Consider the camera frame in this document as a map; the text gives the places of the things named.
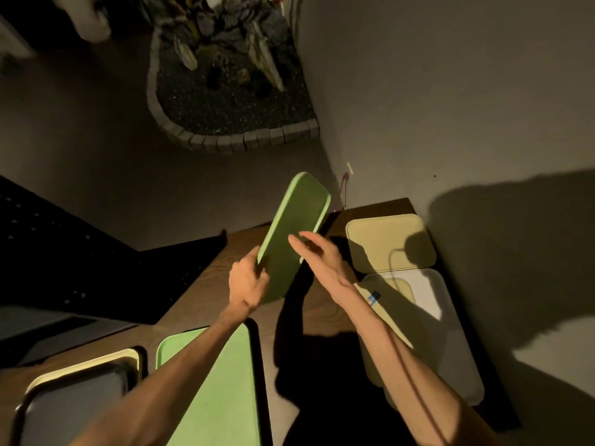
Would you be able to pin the person's right hand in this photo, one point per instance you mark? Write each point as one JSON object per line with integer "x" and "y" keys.
{"x": 325, "y": 267}

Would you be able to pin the pale yellow plastic tray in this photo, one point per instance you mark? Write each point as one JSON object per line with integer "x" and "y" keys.
{"x": 395, "y": 301}
{"x": 88, "y": 364}
{"x": 388, "y": 239}

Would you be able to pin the grey plastic tray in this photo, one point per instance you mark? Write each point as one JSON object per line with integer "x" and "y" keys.
{"x": 69, "y": 408}

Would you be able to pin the small blue label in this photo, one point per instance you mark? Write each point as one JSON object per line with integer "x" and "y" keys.
{"x": 373, "y": 299}

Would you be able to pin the green plastic tray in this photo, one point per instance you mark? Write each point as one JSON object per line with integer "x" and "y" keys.
{"x": 293, "y": 227}
{"x": 227, "y": 394}

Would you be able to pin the person's right thumb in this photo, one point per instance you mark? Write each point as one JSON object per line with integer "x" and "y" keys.
{"x": 316, "y": 238}

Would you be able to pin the person's left thumb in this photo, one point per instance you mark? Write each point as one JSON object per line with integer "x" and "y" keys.
{"x": 264, "y": 281}

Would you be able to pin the white plastic tray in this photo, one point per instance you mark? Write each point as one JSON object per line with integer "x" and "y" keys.
{"x": 441, "y": 329}

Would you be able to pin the blurry white object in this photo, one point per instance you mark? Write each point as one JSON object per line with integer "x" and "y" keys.
{"x": 86, "y": 16}

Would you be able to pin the rock garden with brick border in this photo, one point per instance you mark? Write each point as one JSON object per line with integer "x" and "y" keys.
{"x": 232, "y": 83}

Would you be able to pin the person's left forearm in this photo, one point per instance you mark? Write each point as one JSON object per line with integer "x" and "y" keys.
{"x": 162, "y": 394}

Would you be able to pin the black perforated mat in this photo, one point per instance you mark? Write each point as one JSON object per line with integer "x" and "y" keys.
{"x": 69, "y": 255}

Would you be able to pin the person's right forearm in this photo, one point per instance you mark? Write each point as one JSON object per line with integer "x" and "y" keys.
{"x": 409, "y": 366}

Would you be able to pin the person's left hand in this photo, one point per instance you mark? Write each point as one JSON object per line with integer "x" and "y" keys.
{"x": 244, "y": 287}

